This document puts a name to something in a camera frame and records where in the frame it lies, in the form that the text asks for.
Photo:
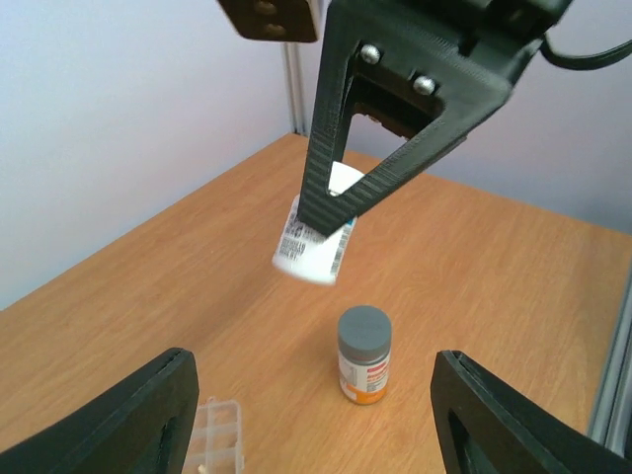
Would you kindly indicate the orange pill bottle grey cap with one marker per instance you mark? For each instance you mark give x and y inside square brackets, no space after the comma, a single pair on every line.
[364,350]

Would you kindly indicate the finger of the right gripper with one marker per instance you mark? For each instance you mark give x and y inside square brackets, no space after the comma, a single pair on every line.
[328,138]

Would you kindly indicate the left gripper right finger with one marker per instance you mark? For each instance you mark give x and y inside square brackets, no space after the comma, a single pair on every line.
[483,425]

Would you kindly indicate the small white pill bottle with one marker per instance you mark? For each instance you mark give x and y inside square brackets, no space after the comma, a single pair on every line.
[304,253]

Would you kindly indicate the clear plastic pill organizer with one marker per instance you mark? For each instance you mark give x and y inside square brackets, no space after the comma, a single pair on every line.
[216,443]

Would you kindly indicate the right aluminium corner post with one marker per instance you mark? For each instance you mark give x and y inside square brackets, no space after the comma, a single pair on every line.
[293,76]

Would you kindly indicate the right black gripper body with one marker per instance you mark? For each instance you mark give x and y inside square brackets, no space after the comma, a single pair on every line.
[469,29]

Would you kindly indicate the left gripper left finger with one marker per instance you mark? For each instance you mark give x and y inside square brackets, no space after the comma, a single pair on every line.
[143,424]

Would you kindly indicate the aluminium front frame rail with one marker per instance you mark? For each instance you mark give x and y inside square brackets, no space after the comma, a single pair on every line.
[610,423]

